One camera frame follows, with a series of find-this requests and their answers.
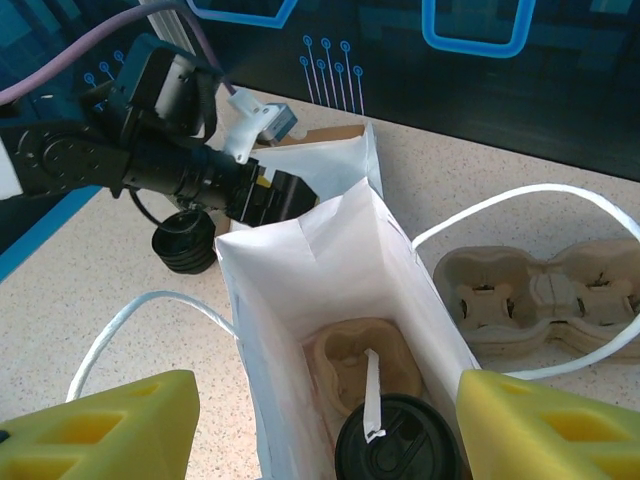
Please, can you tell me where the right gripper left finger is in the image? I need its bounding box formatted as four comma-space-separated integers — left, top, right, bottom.
0, 368, 201, 480

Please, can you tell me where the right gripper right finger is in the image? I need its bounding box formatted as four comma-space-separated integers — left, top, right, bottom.
455, 368, 640, 480

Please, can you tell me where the white red paper bag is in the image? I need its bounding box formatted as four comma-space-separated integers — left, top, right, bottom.
66, 177, 640, 480

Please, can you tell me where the brown pulp cup carrier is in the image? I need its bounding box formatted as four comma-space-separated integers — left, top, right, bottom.
311, 316, 425, 417

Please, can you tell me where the white paper-wrapped straw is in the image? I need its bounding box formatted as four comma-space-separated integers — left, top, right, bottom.
362, 348, 388, 445

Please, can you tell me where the stack of pulp cup carriers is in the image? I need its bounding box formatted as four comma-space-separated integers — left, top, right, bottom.
432, 237, 640, 375

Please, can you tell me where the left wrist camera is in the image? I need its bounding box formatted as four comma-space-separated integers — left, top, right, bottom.
222, 88, 297, 165

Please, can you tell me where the aluminium frame post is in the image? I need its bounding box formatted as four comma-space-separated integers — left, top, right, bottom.
142, 0, 197, 55

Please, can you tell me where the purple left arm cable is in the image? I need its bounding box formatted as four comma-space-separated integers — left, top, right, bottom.
0, 0, 239, 107

